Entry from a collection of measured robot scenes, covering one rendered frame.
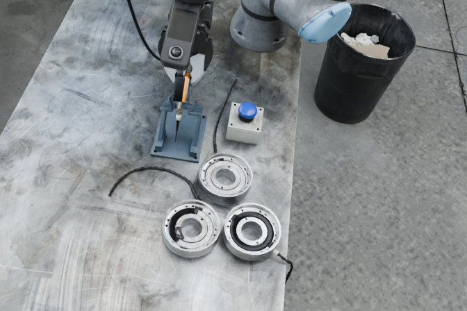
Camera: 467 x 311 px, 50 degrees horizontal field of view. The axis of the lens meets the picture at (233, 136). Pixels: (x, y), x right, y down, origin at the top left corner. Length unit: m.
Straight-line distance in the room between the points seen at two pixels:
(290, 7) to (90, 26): 0.50
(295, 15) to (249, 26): 0.17
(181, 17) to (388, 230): 1.42
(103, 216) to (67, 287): 0.14
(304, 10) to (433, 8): 2.10
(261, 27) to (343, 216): 0.98
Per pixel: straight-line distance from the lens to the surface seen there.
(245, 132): 1.06
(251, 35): 1.27
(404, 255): 2.03
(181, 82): 0.94
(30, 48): 2.49
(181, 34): 0.82
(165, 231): 0.92
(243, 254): 0.92
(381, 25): 2.27
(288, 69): 1.26
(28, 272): 0.95
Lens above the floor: 1.66
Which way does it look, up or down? 51 degrees down
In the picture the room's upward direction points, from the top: 12 degrees clockwise
